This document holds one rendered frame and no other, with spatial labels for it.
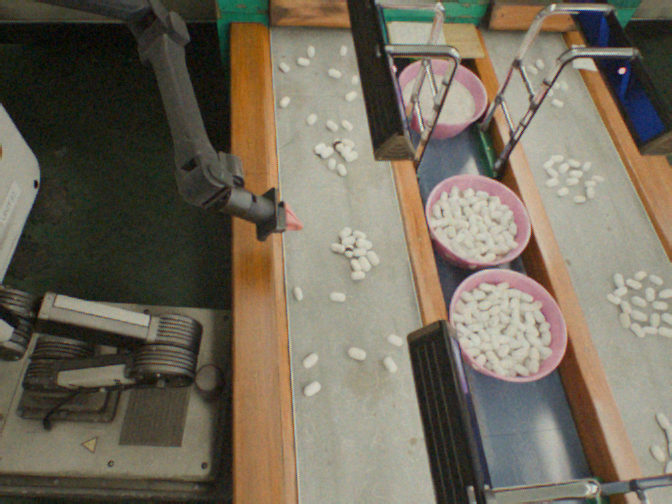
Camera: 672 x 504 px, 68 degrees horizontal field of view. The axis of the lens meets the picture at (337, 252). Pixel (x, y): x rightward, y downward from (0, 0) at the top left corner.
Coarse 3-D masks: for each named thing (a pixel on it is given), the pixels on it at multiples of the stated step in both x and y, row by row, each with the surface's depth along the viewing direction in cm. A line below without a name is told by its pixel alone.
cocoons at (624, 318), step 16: (560, 160) 140; (576, 176) 138; (592, 176) 139; (560, 192) 134; (592, 192) 135; (640, 272) 124; (624, 288) 121; (624, 304) 119; (640, 304) 120; (656, 304) 120; (624, 320) 117; (640, 320) 118; (656, 320) 118; (640, 336) 116; (656, 416) 107; (656, 448) 103
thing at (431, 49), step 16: (368, 0) 109; (384, 0) 108; (400, 0) 108; (416, 0) 109; (432, 0) 109; (432, 32) 116; (384, 48) 100; (400, 48) 101; (416, 48) 101; (432, 48) 102; (448, 48) 102; (448, 64) 106; (416, 80) 129; (432, 80) 119; (448, 80) 109; (416, 96) 132; (416, 112) 131; (432, 112) 118; (432, 128) 121; (416, 160) 132; (416, 176) 137
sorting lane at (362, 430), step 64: (320, 64) 151; (320, 128) 139; (320, 192) 128; (384, 192) 130; (320, 256) 119; (384, 256) 121; (320, 320) 111; (384, 320) 113; (320, 384) 104; (384, 384) 105; (320, 448) 98; (384, 448) 99
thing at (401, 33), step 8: (392, 24) 158; (400, 24) 158; (408, 24) 158; (416, 24) 159; (424, 24) 159; (432, 24) 160; (392, 32) 156; (400, 32) 156; (408, 32) 157; (416, 32) 157; (424, 32) 157; (392, 40) 154; (400, 40) 154; (408, 40) 155; (416, 40) 155; (424, 40) 155; (440, 40) 156
